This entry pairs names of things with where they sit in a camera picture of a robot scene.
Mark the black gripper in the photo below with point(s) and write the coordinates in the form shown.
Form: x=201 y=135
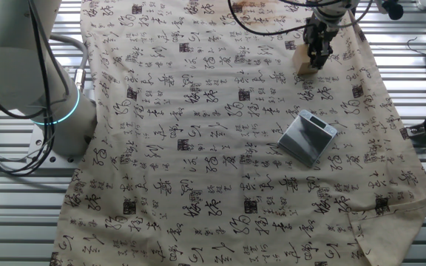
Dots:
x=320 y=33

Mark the light wooden block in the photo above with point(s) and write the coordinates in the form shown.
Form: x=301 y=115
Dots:
x=301 y=61

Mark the silver digital scale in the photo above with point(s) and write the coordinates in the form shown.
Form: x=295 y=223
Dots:
x=305 y=138

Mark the beige calligraphy print cloth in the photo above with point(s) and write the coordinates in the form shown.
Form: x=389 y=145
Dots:
x=198 y=147

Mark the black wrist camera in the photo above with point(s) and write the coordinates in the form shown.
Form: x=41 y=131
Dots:
x=394 y=9

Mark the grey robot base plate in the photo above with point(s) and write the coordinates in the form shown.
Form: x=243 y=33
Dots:
x=65 y=160

